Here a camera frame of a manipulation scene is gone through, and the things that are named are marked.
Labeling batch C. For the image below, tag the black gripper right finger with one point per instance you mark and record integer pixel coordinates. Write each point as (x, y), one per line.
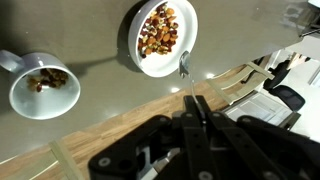
(260, 150)

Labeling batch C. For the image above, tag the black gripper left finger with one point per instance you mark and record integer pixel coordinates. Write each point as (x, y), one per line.
(193, 146)

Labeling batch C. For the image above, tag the metal spoon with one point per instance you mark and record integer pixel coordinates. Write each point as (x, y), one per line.
(184, 63)

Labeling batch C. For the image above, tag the small trail mix portion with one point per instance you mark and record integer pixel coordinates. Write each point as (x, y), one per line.
(50, 78)

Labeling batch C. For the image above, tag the white ceramic bowl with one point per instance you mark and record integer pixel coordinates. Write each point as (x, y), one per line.
(160, 66)

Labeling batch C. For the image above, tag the white ceramic mug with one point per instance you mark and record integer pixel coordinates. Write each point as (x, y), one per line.
(43, 106)

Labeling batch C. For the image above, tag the black office chair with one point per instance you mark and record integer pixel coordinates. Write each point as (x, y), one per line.
(288, 96)

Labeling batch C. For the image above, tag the light wooden chair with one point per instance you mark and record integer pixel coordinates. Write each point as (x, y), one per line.
(262, 71)

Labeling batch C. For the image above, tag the large trail mix heap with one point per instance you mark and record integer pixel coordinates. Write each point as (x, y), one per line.
(158, 33)

